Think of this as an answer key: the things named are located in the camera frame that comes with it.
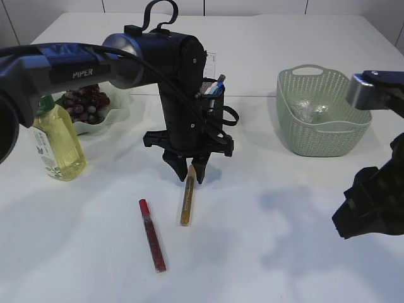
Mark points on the clear plastic sheet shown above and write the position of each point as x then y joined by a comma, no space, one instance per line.
309,112

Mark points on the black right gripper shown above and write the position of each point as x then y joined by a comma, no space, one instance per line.
374,202

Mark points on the dark purple grape bunch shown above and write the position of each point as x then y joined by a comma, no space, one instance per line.
87,104

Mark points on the green plastic woven basket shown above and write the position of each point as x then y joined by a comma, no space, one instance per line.
345,126

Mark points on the pink purple capped scissors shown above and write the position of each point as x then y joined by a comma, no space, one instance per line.
211,89

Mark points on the gold glitter pen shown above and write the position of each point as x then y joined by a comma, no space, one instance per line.
188,197

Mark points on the black mesh pen holder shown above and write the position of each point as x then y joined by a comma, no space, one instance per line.
213,105

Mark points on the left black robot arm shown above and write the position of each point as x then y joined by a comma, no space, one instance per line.
173,61

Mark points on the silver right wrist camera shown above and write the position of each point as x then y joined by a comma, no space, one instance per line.
376,90

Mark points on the green wavy glass plate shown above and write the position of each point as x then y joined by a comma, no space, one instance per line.
117,111

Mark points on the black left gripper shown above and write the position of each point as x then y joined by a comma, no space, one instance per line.
192,141

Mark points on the blue capped scissors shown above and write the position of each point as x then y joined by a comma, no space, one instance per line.
217,89

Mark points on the red glitter pen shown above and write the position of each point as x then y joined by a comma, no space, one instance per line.
155,249

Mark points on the yellow tea plastic bottle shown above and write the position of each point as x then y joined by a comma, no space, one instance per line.
56,141

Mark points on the clear plastic ruler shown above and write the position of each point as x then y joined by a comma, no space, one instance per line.
210,65

